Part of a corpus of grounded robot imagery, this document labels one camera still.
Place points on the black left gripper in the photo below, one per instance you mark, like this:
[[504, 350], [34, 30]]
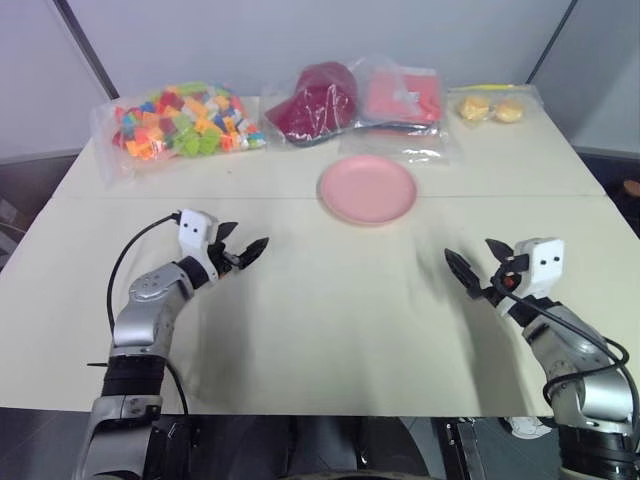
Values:
[[224, 257]]

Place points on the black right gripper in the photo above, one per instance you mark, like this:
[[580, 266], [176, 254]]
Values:
[[507, 282]]

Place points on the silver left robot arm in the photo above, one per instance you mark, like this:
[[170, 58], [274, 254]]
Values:
[[145, 320]]

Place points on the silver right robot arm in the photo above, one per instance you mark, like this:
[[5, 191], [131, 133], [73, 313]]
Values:
[[585, 380]]

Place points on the pink round plate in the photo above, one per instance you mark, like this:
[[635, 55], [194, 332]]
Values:
[[367, 190]]

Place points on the bag of colourful building blocks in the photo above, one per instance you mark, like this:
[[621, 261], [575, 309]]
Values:
[[180, 125]]

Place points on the bagged dark red cap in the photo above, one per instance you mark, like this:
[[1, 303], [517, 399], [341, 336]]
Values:
[[320, 102]]

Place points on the clear zip bag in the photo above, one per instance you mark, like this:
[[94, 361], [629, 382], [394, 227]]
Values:
[[530, 95]]

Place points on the bagged pink red cloth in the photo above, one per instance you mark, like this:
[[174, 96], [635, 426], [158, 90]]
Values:
[[405, 100]]

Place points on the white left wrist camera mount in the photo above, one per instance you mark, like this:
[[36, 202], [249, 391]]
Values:
[[196, 231]]

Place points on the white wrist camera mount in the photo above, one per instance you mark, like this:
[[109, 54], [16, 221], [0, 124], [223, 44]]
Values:
[[542, 265], [196, 231]]

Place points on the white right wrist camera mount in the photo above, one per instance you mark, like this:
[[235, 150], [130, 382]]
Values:
[[542, 265]]

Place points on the black box frame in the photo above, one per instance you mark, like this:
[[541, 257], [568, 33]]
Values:
[[467, 447]]

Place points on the dark partition frame strip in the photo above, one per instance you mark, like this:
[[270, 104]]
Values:
[[550, 40], [92, 50]]

